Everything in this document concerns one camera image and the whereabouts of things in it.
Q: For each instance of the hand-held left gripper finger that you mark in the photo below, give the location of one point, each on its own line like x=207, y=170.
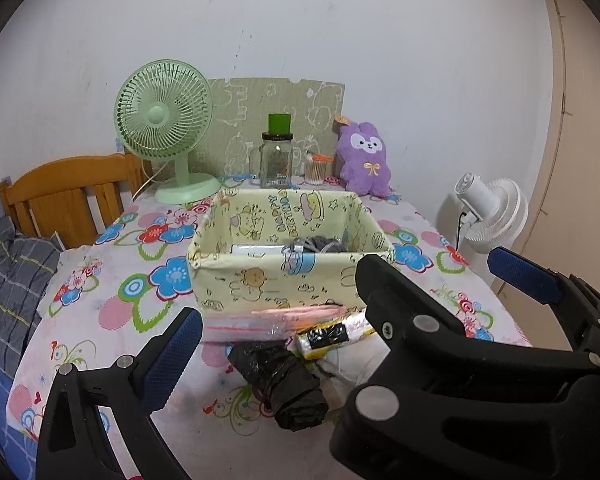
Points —
x=172, y=355

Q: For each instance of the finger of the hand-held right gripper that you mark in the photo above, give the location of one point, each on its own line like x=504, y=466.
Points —
x=400, y=305
x=525, y=272

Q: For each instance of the clear zip bag stack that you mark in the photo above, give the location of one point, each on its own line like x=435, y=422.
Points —
x=240, y=332

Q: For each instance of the yellow black foil packet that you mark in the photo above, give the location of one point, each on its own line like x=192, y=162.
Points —
x=330, y=335

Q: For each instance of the white plastic bag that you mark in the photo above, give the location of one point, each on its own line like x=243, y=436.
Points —
x=350, y=370

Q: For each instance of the pink bag packet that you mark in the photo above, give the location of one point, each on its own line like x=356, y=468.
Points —
x=300, y=312

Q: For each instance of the cartoon print fabric storage box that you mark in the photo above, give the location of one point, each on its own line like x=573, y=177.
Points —
x=260, y=280

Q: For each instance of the black plastic bag roll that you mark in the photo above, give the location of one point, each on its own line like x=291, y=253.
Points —
x=285, y=385

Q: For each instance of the white circulator fan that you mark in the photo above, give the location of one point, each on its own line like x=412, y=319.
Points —
x=495, y=215

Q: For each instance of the floral tablecloth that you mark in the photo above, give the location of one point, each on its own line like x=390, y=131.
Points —
x=105, y=280

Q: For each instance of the dark grey bundle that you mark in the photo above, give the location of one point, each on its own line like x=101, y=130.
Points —
x=315, y=245

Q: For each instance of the beige door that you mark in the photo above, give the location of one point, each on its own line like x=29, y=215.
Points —
x=580, y=160

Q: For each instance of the flat white packet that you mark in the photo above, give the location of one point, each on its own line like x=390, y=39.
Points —
x=257, y=250

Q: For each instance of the purple plush bunny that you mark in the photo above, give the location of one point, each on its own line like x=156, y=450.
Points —
x=365, y=160

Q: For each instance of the cotton swab container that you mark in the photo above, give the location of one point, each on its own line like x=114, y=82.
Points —
x=317, y=170

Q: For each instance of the grey plaid bedding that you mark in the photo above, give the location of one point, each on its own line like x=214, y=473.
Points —
x=15, y=280

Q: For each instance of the blue checked bed sheet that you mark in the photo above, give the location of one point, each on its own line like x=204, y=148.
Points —
x=10, y=440

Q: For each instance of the glass jar with green cap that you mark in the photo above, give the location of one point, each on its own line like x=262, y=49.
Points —
x=276, y=160

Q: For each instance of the wooden headboard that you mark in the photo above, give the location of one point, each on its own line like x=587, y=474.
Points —
x=65, y=185

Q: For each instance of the green desk fan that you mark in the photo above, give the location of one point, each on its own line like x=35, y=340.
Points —
x=162, y=115

